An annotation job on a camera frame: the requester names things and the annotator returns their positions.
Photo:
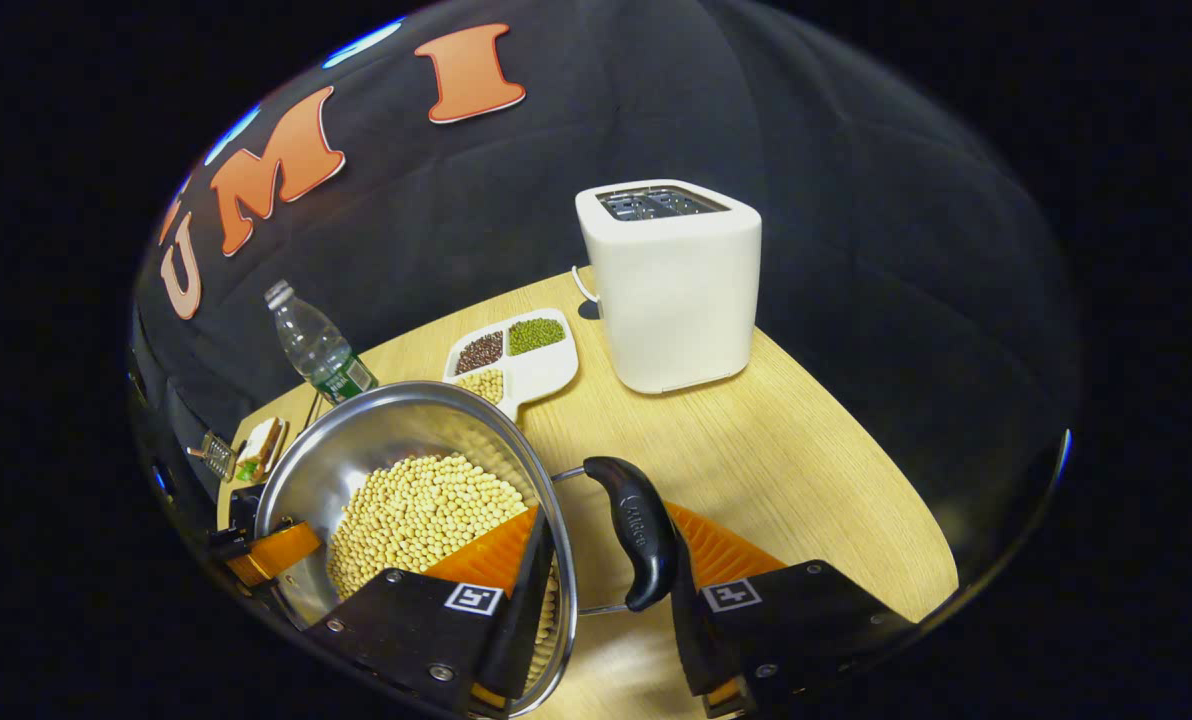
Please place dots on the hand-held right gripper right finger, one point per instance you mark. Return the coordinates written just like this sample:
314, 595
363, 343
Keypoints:
691, 640

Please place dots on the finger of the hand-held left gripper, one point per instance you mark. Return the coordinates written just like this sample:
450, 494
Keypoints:
271, 553

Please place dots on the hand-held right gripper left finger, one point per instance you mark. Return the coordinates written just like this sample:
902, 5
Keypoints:
526, 620

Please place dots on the sandwich with green lettuce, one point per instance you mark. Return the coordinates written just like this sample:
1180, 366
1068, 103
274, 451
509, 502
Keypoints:
261, 450

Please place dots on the pile of soybeans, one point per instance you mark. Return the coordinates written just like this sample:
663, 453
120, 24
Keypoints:
406, 520

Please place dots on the clear plastic water bottle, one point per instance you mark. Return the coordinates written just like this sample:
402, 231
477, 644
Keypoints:
318, 350

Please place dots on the white divided bean tray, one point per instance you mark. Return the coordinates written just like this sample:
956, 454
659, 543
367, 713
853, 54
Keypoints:
541, 375

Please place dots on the white toaster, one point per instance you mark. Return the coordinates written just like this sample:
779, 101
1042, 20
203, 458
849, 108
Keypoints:
676, 300

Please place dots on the black backdrop cloth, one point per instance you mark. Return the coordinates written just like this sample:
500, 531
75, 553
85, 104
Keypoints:
856, 250

